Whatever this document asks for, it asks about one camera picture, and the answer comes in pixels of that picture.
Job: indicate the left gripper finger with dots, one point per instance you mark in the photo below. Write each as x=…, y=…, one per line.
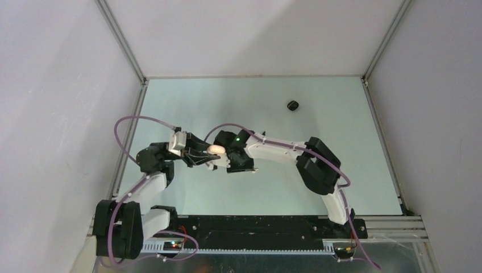
x=199, y=159
x=195, y=143

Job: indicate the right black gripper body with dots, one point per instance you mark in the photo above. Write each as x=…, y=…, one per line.
x=244, y=165

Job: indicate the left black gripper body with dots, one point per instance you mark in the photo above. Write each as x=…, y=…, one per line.
x=170, y=155

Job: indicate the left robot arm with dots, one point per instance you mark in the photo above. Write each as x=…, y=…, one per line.
x=121, y=226

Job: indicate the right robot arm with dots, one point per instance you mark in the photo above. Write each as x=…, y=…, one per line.
x=318, y=167

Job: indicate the black earbud charging case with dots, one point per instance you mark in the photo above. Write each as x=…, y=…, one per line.
x=293, y=105

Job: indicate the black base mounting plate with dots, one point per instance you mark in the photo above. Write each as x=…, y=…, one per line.
x=265, y=233

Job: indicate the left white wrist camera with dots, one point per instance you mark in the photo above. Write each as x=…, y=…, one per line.
x=177, y=141

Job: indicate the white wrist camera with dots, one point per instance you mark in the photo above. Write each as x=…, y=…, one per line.
x=223, y=162
x=177, y=141

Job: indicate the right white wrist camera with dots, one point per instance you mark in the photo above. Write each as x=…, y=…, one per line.
x=223, y=162

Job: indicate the aluminium frame rail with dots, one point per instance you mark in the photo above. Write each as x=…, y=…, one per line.
x=379, y=228

